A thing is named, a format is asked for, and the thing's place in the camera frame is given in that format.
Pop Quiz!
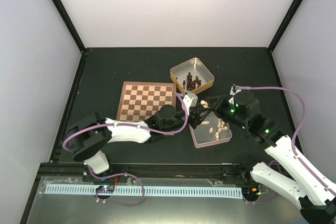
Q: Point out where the gold tin box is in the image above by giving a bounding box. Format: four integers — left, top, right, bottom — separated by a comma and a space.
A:
170, 58, 215, 94

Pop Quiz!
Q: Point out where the wooden chess board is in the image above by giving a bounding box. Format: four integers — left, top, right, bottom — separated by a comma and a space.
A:
116, 81, 176, 122

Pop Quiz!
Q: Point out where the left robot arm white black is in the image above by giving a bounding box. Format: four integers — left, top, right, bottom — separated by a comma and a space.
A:
62, 105, 211, 182

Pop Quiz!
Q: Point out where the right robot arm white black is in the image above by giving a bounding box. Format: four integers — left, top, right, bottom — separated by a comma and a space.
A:
201, 91, 335, 223

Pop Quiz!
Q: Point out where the pile of dark chess pieces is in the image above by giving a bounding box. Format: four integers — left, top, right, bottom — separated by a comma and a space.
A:
182, 72, 202, 91

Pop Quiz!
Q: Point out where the small circuit board left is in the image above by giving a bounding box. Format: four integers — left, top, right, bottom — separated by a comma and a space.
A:
96, 185, 114, 194

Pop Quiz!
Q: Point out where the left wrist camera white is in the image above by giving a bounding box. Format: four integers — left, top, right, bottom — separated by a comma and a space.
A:
183, 92, 198, 112

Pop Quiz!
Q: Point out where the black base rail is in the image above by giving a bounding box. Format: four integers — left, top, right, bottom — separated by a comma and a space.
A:
81, 163, 247, 183

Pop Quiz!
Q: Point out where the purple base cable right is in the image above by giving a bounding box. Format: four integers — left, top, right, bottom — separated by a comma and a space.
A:
242, 161, 281, 206

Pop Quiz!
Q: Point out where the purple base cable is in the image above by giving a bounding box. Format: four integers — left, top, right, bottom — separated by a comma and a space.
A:
242, 161, 281, 206
94, 173, 146, 207

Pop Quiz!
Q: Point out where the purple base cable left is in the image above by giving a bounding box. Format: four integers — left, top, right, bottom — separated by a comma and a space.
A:
94, 173, 146, 207

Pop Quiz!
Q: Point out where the right black frame post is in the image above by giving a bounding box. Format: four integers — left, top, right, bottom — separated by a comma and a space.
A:
268, 0, 303, 53

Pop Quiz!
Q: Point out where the black frame post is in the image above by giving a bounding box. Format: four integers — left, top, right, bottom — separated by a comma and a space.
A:
268, 0, 303, 53
51, 0, 86, 52

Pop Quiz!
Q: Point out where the white slotted cable duct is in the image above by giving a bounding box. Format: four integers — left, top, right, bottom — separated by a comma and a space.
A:
44, 184, 243, 199

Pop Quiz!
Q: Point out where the left black frame post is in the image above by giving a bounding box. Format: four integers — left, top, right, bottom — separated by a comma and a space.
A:
51, 0, 86, 52

